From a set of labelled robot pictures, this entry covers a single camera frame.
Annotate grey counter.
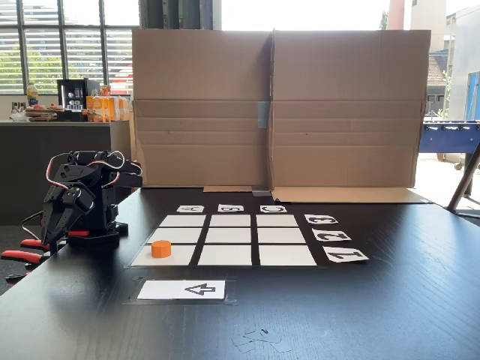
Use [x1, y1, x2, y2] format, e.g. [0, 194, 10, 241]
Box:
[0, 119, 133, 226]

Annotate grey tape strip on cardboard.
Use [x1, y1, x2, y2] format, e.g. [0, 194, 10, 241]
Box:
[256, 100, 272, 129]

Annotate red and black clamp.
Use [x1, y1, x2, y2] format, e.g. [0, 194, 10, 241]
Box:
[0, 229, 91, 283]

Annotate paper label number 1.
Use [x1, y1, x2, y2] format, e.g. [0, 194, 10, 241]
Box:
[322, 246, 370, 264]

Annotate yellow bottle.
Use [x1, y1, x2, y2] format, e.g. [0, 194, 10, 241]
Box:
[25, 82, 40, 107]

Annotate slanted wooden leg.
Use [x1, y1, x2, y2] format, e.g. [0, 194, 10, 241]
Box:
[445, 144, 480, 217]

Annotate black glass-front cabinet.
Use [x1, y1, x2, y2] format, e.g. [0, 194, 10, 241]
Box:
[56, 78, 101, 112]

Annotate white arrow paper sheet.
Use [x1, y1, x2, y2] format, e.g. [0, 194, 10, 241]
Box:
[136, 280, 227, 301]

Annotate orange juice cartons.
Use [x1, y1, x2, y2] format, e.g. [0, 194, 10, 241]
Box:
[85, 85, 131, 123]

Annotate paper label number 2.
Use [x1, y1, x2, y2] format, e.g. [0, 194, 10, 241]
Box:
[311, 229, 353, 242]

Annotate tray with food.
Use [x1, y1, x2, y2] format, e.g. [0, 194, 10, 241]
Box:
[24, 103, 65, 122]

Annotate round orange token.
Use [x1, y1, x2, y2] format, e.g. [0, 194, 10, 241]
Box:
[151, 240, 173, 259]

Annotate nine-square white grid sheet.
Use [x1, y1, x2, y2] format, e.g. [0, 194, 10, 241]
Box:
[130, 213, 327, 268]

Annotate brown cardboard box, large flap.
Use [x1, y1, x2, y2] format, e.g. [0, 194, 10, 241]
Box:
[268, 28, 432, 204]

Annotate black cable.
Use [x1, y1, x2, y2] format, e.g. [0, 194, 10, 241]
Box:
[20, 211, 44, 241]

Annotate paper label number 3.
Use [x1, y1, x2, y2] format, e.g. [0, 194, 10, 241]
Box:
[304, 214, 338, 225]

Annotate clear tape scraps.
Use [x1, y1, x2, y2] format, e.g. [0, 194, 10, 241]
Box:
[231, 328, 294, 354]

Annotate blue foosball table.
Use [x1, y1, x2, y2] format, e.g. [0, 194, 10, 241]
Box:
[421, 118, 480, 170]

